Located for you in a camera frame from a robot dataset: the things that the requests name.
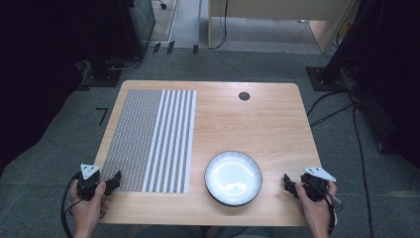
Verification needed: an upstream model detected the long black floor cable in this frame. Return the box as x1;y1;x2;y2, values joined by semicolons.
351;98;375;238

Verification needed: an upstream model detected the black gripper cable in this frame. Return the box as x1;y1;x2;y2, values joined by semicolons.
308;179;345;236
59;172;81;238

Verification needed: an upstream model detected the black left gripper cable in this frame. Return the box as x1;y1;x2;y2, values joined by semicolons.
59;172;81;238

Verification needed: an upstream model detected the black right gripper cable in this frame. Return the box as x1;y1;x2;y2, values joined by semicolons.
308;179;345;236

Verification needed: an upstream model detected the white plate with dark rim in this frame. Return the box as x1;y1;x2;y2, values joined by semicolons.
203;150;264;208

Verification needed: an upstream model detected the dark cabinet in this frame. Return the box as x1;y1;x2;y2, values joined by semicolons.
116;0;157;61

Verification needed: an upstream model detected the black hanging cable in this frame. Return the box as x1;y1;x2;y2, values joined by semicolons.
208;0;230;52

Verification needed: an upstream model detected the grey striped placemat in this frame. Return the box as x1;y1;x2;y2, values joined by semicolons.
99;88;198;194

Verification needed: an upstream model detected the light wooden desk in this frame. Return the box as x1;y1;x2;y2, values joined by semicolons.
207;0;360;55

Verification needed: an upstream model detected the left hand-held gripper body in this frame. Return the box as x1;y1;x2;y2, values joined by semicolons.
76;163;107;202

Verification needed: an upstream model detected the person's left hand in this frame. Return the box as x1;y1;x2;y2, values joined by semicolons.
69;179;111;233

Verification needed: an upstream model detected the person's right hand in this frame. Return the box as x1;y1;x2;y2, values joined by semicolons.
294;179;339;230

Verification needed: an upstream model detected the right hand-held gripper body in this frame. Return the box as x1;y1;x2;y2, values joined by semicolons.
299;166;338;203

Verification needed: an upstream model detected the black stand base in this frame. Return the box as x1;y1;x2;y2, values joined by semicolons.
305;65;353;92
80;58;125;88

